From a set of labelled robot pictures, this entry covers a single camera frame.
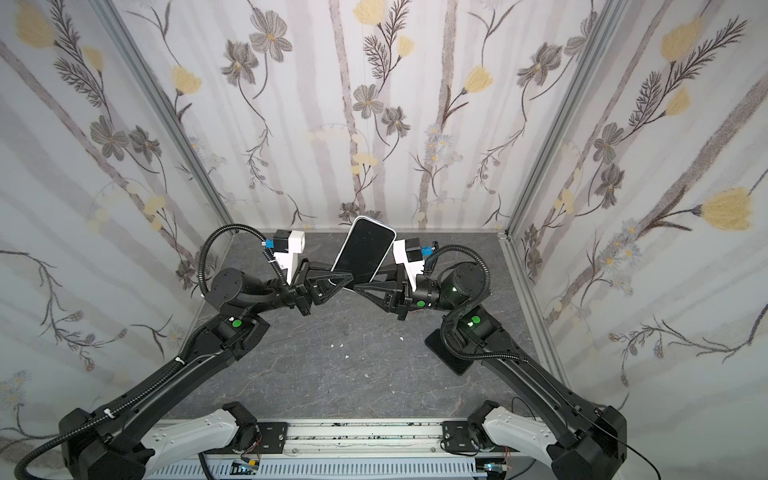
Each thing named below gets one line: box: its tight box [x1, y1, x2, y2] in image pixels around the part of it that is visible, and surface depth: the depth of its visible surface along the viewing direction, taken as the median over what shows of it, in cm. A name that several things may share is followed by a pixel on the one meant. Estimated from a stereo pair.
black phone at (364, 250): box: [331, 216, 397, 287], surface depth 50 cm
